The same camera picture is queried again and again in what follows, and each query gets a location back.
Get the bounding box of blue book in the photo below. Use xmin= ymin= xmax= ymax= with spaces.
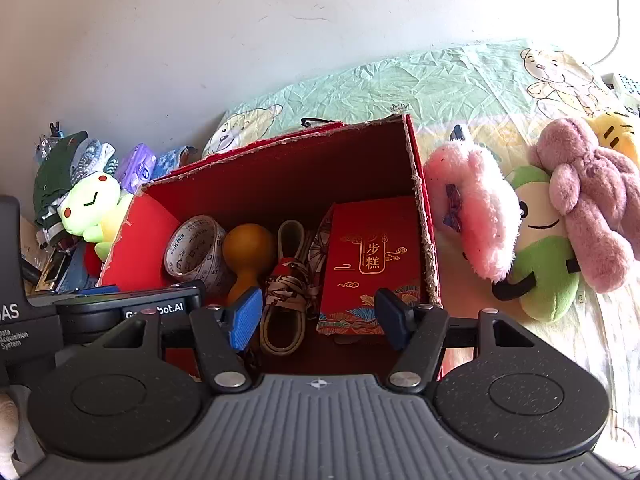
xmin=54 ymin=244 xmax=121 ymax=297

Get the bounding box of mauve plush toy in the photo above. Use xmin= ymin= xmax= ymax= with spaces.
xmin=534 ymin=117 xmax=640 ymax=294

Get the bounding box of yellow plush toy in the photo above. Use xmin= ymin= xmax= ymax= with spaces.
xmin=585 ymin=109 xmax=640 ymax=168

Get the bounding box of person's left hand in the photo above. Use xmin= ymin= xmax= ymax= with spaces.
xmin=0 ymin=392 xmax=19 ymax=478

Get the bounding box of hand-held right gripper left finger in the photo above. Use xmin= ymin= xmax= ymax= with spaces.
xmin=87 ymin=287 xmax=263 ymax=395

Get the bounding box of small red patterned carton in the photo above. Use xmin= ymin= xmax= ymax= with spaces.
xmin=317 ymin=196 xmax=432 ymax=337

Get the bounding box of pink fluffy plush toy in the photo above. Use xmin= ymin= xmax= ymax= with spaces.
xmin=424 ymin=140 xmax=522 ymax=282

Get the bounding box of orange wooden gourd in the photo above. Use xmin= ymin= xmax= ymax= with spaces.
xmin=222 ymin=223 xmax=276 ymax=311

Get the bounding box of white cable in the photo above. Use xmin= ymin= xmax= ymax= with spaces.
xmin=590 ymin=0 xmax=622 ymax=67

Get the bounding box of purple tissue packet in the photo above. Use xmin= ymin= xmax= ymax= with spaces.
xmin=116 ymin=143 xmax=157 ymax=194

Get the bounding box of white remote control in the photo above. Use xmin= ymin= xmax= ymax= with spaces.
xmin=601 ymin=71 xmax=640 ymax=95

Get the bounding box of green pea plush toy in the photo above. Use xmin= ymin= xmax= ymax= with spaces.
xmin=492 ymin=165 xmax=582 ymax=323

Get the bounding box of green frog plush toy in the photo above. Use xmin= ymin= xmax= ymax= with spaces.
xmin=56 ymin=170 xmax=135 ymax=262

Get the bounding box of clear printed tape roll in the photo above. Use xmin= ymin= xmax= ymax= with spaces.
xmin=164 ymin=215 xmax=236 ymax=295

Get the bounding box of white blue patterned cloth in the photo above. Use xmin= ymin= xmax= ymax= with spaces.
xmin=74 ymin=141 xmax=119 ymax=181

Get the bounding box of red cardboard box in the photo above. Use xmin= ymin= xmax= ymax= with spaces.
xmin=95 ymin=114 xmax=443 ymax=381

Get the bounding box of blue patterned packet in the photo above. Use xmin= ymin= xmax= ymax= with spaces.
xmin=152 ymin=146 xmax=199 ymax=182

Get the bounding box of dark green cloth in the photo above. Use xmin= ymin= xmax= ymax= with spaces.
xmin=34 ymin=131 xmax=89 ymax=228

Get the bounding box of bear print bedsheet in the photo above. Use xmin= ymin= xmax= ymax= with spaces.
xmin=200 ymin=37 xmax=640 ymax=461

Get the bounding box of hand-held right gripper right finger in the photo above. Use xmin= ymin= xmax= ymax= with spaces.
xmin=375 ymin=288 xmax=551 ymax=395

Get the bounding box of beige belt with red scarf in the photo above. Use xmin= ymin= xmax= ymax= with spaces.
xmin=260 ymin=219 xmax=333 ymax=358

